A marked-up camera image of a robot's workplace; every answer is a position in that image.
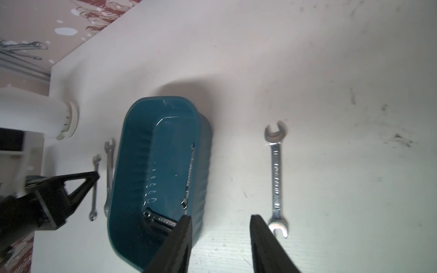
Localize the teal plastic storage box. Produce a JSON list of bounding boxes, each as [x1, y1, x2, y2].
[[108, 97, 213, 271]]

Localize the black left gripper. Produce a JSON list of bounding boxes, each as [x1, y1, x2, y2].
[[1, 171, 100, 246]]

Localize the large silver open-end wrench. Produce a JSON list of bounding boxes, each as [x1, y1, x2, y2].
[[265, 121, 289, 238]]

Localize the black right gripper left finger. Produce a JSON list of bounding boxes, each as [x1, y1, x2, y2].
[[143, 215, 192, 273]]

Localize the silver wrench inside box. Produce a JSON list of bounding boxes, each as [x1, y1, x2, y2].
[[143, 208, 177, 233]]

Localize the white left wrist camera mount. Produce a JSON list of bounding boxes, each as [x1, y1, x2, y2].
[[1, 128, 44, 198]]

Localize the small silver combination wrench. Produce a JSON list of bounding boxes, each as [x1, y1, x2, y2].
[[180, 143, 195, 214]]

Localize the white ceramic utensil holder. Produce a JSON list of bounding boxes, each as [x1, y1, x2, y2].
[[1, 86, 79, 141]]

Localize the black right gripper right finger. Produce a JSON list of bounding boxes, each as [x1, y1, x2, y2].
[[250, 215, 300, 273]]

